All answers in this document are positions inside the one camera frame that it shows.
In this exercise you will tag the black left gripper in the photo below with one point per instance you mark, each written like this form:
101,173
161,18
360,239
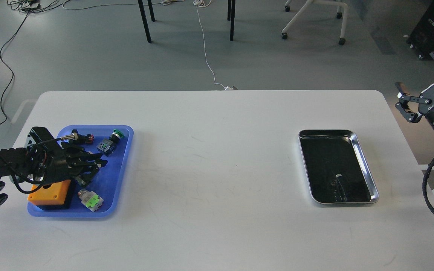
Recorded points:
72,163

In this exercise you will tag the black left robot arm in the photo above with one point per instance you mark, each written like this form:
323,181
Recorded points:
46,160

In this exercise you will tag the blue plastic tray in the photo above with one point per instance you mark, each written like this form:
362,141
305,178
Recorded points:
107,182

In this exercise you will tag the silver green-block push button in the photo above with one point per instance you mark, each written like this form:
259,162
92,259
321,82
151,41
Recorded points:
90,199

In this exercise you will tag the stainless steel tray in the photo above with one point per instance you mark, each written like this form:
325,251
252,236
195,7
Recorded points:
337,155

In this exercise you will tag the black table leg left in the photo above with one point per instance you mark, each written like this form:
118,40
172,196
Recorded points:
144,17

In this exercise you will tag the black table leg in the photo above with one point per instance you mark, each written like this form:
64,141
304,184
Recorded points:
231,17
144,17

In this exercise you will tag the black table leg right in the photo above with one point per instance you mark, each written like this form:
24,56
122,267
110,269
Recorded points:
231,17

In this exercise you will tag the black selector switch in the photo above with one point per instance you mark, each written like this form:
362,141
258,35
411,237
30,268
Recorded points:
82,139

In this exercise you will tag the green push button switch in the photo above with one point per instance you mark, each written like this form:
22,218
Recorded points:
108,146

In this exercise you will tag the orange button enclosure box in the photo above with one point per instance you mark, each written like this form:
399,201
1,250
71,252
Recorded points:
54,196

